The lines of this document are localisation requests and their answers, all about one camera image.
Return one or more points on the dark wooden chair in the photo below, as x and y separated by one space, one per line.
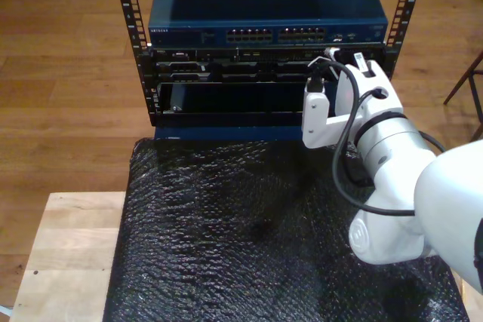
458 86

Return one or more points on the black bubble-wrap mat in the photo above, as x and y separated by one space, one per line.
226 243

